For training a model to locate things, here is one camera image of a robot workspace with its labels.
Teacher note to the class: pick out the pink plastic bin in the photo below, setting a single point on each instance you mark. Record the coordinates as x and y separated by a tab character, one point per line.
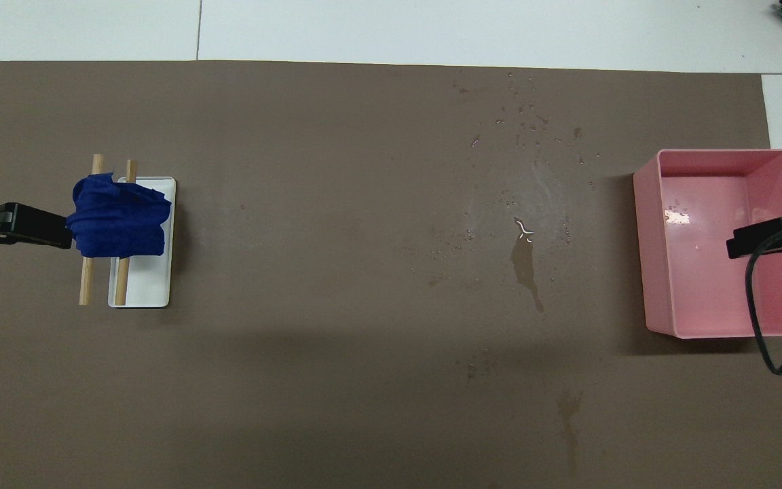
703	285

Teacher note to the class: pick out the white towel rack tray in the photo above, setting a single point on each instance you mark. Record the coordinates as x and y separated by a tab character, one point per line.
150	278

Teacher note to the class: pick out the long light wooden rod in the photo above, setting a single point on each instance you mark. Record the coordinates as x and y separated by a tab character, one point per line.
86	282

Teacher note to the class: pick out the spilled water puddle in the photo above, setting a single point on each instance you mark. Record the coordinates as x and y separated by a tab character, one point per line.
523	261

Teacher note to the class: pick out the brown table mat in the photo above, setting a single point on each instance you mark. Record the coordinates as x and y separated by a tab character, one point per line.
364	170

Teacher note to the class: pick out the dark blue towel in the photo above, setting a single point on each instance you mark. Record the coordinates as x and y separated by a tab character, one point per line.
119	217

